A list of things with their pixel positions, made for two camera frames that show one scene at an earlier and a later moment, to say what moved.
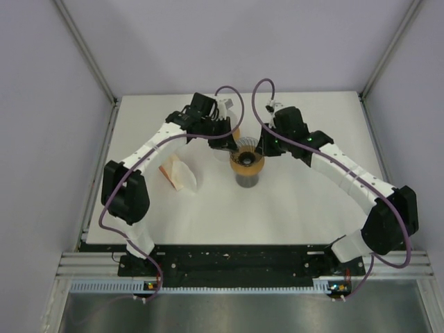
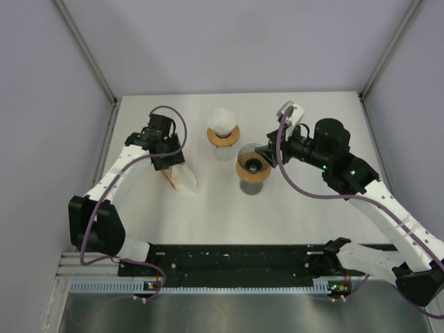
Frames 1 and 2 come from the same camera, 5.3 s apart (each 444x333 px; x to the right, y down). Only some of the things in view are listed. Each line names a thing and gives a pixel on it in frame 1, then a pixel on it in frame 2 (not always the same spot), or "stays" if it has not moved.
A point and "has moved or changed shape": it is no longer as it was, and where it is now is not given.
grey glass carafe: x=247 y=181 -> x=251 y=189
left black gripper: x=223 y=143 -> x=175 y=159
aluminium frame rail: x=104 y=264 stays
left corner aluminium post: x=87 y=50 stays
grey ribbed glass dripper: x=246 y=147 has moved or changed shape
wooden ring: x=246 y=170 -> x=254 y=177
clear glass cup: x=222 y=155 stays
